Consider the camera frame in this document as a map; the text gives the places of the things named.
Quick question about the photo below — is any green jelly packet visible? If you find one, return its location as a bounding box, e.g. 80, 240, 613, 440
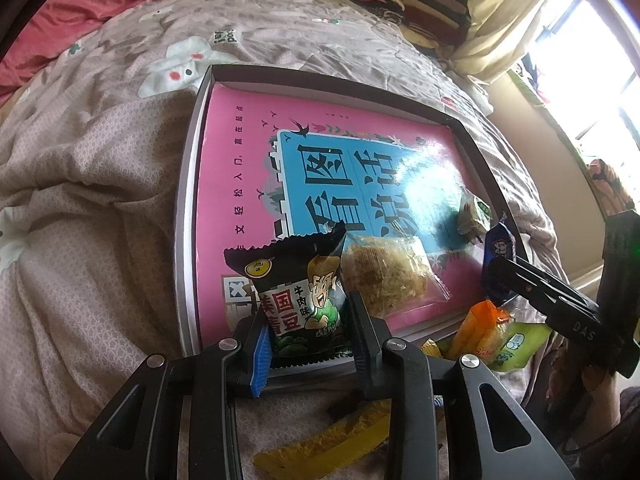
491, 321, 552, 374

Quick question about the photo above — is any green label cake packet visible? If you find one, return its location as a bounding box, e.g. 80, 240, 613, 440
456, 189, 494, 239

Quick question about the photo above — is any pink and blue book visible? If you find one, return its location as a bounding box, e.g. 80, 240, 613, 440
196, 81, 507, 347

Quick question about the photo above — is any grey floral duvet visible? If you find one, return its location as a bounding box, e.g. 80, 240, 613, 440
0, 0, 571, 480

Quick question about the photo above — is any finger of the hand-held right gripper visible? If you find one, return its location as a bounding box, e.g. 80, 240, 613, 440
486, 256, 601, 322

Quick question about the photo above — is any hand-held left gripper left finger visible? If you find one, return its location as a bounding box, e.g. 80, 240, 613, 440
55, 310, 276, 480

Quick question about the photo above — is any white crumpled cloth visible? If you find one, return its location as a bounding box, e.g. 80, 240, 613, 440
469, 80, 497, 117

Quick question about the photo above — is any blue cookie packet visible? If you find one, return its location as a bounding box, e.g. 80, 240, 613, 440
481, 221, 524, 307

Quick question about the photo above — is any yellow snack packet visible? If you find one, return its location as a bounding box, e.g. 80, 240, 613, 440
252, 399, 392, 480

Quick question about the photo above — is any cream curtain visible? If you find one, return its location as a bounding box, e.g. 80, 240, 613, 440
454, 0, 577, 82

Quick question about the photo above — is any person's right hand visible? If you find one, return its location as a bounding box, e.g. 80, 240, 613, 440
592, 374, 628, 441

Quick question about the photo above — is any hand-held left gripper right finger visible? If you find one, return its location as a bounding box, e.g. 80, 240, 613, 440
345, 290, 576, 480

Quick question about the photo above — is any pink pillow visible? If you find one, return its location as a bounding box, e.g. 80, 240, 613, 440
0, 0, 177, 92

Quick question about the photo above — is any clear packet yellow floss pastry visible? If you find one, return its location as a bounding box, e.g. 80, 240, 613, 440
344, 234, 449, 319

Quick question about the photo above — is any floral cloth on windowsill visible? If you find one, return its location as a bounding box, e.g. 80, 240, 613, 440
584, 156, 627, 222

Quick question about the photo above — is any black green pea packet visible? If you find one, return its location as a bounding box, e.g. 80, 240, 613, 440
223, 224, 352, 367

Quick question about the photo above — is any orange cracker packet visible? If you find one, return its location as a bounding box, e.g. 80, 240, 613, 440
444, 299, 512, 362

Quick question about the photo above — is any window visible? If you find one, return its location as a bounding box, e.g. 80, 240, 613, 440
525, 0, 640, 161

